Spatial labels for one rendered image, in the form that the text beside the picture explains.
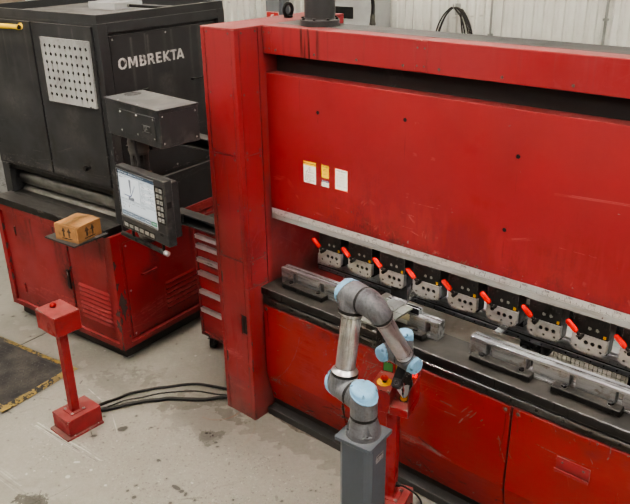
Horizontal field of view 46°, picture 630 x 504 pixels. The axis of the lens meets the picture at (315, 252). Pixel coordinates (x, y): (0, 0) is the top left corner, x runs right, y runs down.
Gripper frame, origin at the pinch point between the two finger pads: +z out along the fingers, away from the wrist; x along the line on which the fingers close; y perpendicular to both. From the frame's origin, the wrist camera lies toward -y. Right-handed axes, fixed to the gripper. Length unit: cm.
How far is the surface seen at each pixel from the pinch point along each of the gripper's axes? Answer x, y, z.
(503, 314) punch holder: -38, 26, -39
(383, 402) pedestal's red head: 7.3, -6.5, 1.0
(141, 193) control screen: 150, 15, -75
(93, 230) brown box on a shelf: 221, 45, -27
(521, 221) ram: -42, 28, -85
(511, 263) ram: -39, 27, -65
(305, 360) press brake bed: 72, 37, 25
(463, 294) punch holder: -18, 31, -42
